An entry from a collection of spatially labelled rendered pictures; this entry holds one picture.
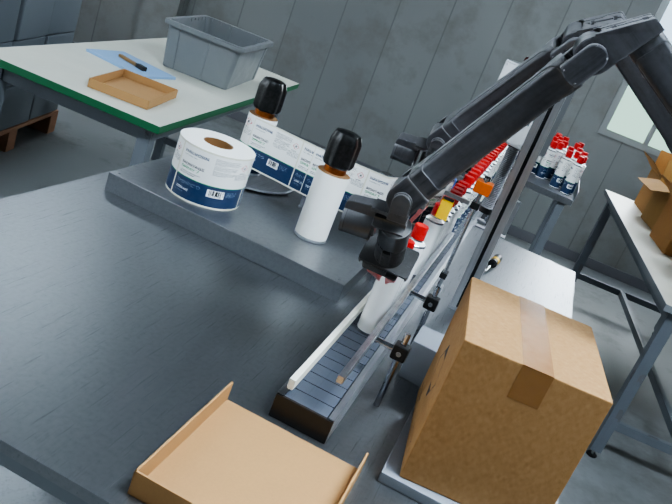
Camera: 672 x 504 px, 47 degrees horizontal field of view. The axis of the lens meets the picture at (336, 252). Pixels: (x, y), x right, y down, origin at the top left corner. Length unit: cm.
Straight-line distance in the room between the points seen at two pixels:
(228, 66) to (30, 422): 273
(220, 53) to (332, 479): 273
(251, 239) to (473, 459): 86
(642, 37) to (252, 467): 87
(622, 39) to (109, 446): 96
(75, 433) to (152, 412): 14
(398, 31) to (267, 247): 458
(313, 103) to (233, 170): 455
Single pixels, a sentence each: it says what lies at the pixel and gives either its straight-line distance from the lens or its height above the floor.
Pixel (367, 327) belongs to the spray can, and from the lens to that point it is 162.
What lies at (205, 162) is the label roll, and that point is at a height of 100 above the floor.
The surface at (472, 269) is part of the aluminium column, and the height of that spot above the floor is 96.
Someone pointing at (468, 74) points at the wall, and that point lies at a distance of 628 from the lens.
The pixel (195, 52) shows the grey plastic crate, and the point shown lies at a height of 92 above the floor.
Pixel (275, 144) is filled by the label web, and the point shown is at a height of 102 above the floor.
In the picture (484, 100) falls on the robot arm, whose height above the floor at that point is 138.
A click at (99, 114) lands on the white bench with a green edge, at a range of 300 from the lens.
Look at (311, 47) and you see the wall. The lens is 646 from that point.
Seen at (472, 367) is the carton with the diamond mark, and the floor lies 108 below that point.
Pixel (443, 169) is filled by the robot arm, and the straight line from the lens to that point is 131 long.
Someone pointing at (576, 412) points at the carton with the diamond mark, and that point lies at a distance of 124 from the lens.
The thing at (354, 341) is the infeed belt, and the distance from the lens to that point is 159.
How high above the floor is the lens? 157
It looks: 20 degrees down
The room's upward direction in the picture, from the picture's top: 21 degrees clockwise
